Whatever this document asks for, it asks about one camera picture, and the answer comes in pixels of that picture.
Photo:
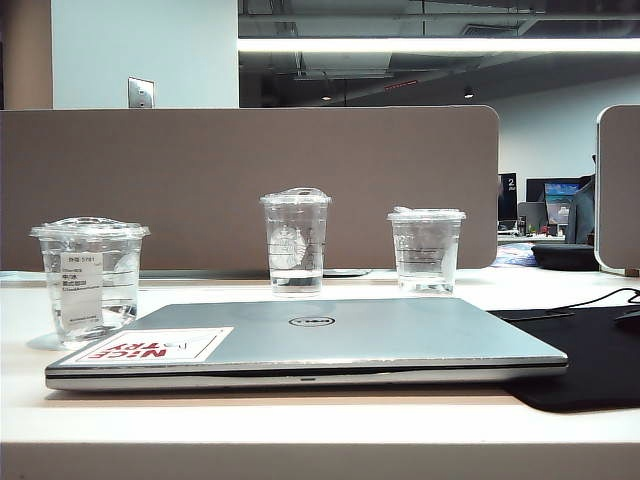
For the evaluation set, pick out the clear plastic cup white label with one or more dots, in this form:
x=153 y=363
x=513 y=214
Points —
x=90 y=280

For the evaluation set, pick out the tall clear plastic lidded cup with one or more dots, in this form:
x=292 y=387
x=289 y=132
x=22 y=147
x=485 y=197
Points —
x=296 y=240

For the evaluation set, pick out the silver Dell laptop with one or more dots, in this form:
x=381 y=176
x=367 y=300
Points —
x=350 y=335

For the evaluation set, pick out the short clear plastic lidded cup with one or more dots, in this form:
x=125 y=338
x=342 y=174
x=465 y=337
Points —
x=426 y=250

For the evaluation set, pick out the large brown desk divider panel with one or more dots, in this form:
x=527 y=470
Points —
x=200 y=175

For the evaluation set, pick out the black sign with white numeral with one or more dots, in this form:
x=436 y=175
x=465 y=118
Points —
x=508 y=195

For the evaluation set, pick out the blue plastic bag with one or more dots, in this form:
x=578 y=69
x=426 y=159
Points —
x=516 y=256

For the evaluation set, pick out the long white ceiling light strip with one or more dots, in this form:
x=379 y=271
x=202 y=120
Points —
x=425 y=44

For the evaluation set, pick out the computer monitor with blue picture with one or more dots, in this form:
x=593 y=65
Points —
x=559 y=200

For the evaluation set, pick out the black round cushion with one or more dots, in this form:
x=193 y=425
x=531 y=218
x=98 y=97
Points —
x=564 y=255

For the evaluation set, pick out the person in grey jacket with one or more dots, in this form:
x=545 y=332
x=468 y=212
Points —
x=582 y=210

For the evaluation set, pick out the black mouse pad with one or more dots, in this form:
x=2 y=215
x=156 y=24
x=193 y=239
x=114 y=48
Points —
x=590 y=360

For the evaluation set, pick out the narrow brown desk divider panel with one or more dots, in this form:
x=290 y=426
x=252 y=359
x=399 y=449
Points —
x=620 y=190

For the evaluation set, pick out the black Lenovo computer mouse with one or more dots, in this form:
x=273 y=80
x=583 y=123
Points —
x=630 y=318

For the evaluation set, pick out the metal wall switch plate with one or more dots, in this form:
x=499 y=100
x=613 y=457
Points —
x=141 y=92

